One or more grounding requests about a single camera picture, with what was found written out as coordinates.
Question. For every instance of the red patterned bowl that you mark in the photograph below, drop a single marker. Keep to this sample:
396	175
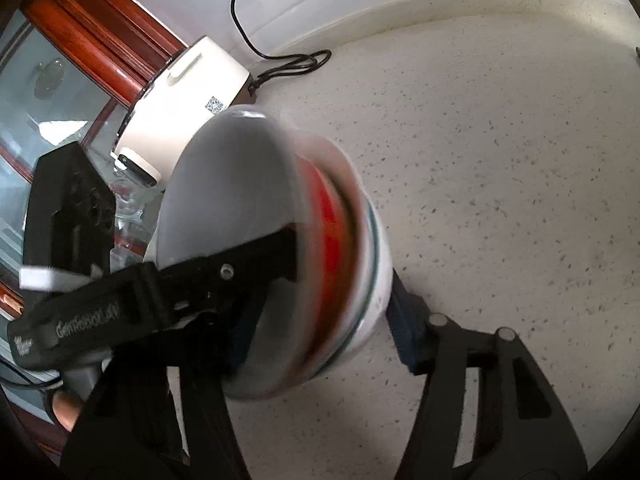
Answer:
330	230

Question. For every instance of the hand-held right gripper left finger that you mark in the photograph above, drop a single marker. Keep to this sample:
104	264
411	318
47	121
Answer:
200	410

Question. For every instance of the person's left hand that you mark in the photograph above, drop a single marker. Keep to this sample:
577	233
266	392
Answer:
65	410

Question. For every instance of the cream kitchen appliance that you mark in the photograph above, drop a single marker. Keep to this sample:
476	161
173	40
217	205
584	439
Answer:
175	110

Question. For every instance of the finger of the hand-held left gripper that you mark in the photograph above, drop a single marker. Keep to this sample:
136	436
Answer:
250	265

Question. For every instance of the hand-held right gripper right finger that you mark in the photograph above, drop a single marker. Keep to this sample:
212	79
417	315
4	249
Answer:
407	330

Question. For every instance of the wooden window frame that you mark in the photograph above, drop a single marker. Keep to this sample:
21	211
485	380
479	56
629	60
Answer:
100	35

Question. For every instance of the plain white bowl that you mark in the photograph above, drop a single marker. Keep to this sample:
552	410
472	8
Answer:
225	200

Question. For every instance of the grey-rimmed white bowl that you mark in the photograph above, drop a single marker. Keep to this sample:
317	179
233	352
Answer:
382	270

